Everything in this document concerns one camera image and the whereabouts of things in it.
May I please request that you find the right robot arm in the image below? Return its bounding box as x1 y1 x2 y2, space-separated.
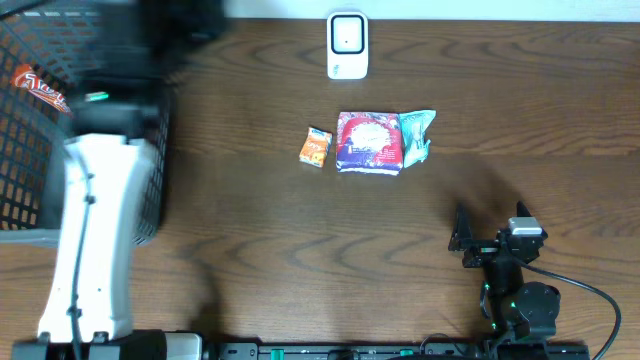
448 202 561 359

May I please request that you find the orange brown snack bar wrapper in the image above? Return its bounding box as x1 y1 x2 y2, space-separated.
11 64 72 115

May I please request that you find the teal white snack packet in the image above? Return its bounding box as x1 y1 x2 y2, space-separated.
399 110 437 168

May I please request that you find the small orange snack box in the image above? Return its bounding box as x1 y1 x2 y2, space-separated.
299 127 333 168

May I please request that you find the white barcode scanner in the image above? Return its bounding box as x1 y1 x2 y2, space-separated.
326 11 369 80

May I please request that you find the grey plastic mesh basket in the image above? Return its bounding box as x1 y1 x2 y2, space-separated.
1 1 176 246

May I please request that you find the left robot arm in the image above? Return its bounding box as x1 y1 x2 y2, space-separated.
1 0 226 360

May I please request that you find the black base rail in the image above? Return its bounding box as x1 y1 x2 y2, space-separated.
201 341 590 360

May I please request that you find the red purple snack bag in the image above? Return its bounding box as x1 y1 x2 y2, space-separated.
336 112 403 176

